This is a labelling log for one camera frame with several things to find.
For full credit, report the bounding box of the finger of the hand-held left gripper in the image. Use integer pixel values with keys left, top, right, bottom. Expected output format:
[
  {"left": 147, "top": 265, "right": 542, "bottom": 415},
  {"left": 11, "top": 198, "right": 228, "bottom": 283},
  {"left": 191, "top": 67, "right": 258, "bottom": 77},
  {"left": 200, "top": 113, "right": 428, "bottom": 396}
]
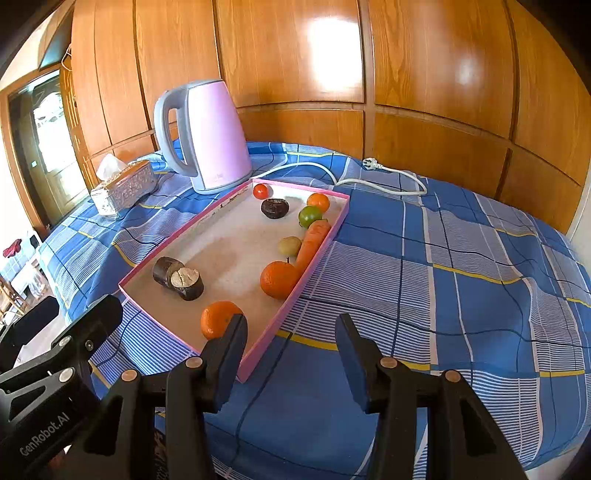
[
  {"left": 0, "top": 302, "right": 62, "bottom": 366},
  {"left": 51, "top": 294, "right": 124, "bottom": 374}
]

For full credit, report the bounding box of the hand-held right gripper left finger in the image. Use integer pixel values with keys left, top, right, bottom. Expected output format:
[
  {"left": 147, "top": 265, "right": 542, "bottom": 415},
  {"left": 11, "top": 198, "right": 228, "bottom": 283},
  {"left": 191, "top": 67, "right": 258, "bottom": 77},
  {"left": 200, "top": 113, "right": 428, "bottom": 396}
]
[{"left": 65, "top": 314, "right": 250, "bottom": 480}]

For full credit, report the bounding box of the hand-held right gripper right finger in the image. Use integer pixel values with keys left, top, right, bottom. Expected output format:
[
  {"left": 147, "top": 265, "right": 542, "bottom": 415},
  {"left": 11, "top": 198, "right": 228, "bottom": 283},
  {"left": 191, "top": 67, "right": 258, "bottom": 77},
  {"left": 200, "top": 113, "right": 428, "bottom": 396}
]
[{"left": 335, "top": 314, "right": 529, "bottom": 480}]

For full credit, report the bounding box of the orange with stem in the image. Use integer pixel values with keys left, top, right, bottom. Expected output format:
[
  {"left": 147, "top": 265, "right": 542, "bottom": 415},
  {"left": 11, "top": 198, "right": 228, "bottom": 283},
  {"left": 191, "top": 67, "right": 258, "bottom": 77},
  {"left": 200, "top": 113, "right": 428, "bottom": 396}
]
[{"left": 260, "top": 260, "right": 302, "bottom": 299}]

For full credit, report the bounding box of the pink shallow tray box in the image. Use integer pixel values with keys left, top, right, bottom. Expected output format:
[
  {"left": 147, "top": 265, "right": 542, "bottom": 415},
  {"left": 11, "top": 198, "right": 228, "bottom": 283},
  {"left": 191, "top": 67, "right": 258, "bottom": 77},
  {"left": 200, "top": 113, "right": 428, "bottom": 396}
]
[{"left": 119, "top": 178, "right": 351, "bottom": 384}]

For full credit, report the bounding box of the carrot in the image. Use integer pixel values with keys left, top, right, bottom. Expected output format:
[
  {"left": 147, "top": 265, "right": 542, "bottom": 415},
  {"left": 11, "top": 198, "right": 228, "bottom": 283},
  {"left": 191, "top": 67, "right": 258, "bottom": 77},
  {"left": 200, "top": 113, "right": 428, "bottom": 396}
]
[{"left": 295, "top": 220, "right": 332, "bottom": 273}]

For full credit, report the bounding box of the green lime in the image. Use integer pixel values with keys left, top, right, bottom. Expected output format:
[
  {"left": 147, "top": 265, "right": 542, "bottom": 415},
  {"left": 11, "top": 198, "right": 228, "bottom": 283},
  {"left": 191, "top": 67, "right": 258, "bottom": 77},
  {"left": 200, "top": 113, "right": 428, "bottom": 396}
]
[{"left": 298, "top": 205, "right": 324, "bottom": 228}]

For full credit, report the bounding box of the dark round fruit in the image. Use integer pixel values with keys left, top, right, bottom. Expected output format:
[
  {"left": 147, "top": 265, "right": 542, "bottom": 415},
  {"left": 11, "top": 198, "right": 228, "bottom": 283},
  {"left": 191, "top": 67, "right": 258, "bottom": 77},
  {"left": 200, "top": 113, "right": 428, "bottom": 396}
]
[{"left": 261, "top": 198, "right": 291, "bottom": 219}]

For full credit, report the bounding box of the blue plaid tablecloth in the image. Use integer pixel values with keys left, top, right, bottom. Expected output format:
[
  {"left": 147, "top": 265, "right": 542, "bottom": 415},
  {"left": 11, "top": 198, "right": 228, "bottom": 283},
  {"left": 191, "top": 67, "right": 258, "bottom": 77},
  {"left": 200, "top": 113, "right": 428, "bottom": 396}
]
[{"left": 39, "top": 141, "right": 591, "bottom": 480}]

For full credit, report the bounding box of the silver tissue box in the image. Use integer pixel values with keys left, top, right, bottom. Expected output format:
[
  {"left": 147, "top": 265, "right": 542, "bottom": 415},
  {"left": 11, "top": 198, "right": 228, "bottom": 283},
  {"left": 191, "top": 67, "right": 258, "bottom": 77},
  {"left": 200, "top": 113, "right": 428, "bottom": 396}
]
[{"left": 90, "top": 161, "right": 155, "bottom": 217}]

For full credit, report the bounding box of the white tissue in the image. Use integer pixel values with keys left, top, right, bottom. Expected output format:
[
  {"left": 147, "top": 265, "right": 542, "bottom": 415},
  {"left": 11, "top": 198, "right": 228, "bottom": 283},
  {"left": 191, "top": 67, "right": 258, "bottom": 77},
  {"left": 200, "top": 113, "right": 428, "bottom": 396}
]
[{"left": 96, "top": 154, "right": 126, "bottom": 182}]

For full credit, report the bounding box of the wooden glass door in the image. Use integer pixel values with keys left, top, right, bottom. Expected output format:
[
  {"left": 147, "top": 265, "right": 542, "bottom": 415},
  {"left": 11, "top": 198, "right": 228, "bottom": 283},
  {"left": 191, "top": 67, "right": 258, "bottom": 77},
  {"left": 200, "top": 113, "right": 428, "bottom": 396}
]
[{"left": 0, "top": 65, "right": 93, "bottom": 241}]

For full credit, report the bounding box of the pink electric kettle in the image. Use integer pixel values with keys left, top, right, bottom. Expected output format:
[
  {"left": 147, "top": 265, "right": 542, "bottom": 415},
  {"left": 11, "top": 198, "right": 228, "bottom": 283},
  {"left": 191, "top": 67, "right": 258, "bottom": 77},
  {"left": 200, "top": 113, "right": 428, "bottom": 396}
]
[{"left": 153, "top": 79, "right": 253, "bottom": 195}]

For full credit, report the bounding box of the white power cord with plug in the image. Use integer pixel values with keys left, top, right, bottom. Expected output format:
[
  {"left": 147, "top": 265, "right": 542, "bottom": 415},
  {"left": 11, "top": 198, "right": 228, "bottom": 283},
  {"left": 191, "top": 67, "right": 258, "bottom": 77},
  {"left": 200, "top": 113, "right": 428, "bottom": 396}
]
[{"left": 252, "top": 157, "right": 428, "bottom": 197}]

